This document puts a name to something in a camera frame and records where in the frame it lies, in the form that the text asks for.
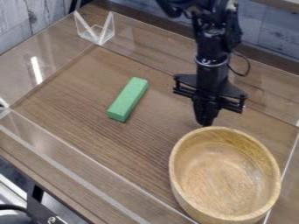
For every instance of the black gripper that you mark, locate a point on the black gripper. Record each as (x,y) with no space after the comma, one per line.
(210,90)

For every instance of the green rectangular block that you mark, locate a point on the green rectangular block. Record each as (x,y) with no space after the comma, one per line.
(128,99)

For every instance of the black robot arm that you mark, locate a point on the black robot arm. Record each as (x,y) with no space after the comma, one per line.
(218,35)

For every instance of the wooden bowl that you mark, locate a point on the wooden bowl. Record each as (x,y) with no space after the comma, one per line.
(225,176)

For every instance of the clear acrylic corner bracket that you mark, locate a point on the clear acrylic corner bracket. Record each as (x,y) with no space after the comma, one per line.
(97,34)

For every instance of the black table leg bracket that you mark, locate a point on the black table leg bracket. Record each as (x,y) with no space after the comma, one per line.
(45,215)

